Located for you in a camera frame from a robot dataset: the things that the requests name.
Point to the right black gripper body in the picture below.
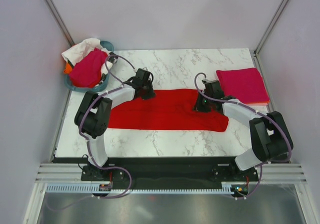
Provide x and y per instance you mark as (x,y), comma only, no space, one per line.
(203,104)

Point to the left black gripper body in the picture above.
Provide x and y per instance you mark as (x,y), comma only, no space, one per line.
(148,92)

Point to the red t shirt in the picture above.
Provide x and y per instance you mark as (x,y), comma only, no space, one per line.
(168,110)

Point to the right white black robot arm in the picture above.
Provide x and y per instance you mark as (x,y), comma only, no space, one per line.
(270,139)

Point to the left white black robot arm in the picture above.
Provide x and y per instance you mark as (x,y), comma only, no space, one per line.
(93,115)

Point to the folded magenta t shirt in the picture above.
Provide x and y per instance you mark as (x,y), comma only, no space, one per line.
(242,83)

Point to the white and black garment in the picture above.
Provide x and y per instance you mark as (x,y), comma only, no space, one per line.
(106,67)

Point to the teal plastic laundry basket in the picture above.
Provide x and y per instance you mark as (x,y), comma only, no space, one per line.
(101,86)

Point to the magenta shirt in basket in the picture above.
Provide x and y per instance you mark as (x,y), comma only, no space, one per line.
(88,72)

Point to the white shirt in basket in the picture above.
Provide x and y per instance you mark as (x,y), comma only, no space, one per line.
(77,52)

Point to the orange shirt in basket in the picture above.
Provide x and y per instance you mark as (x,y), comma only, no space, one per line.
(68,67)

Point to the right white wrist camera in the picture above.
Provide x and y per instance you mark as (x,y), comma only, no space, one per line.
(210,80)

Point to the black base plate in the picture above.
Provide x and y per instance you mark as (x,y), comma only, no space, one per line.
(169,172)

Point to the white slotted cable duct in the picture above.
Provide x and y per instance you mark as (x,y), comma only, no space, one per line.
(97,188)

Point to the right aluminium frame post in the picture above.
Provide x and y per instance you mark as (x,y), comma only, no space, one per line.
(272,24)

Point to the aluminium frame post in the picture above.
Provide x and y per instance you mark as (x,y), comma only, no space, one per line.
(57,17)
(272,24)

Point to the aluminium front rail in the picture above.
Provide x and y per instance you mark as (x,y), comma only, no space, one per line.
(284,173)

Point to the left aluminium frame post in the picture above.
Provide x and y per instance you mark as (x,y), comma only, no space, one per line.
(57,17)

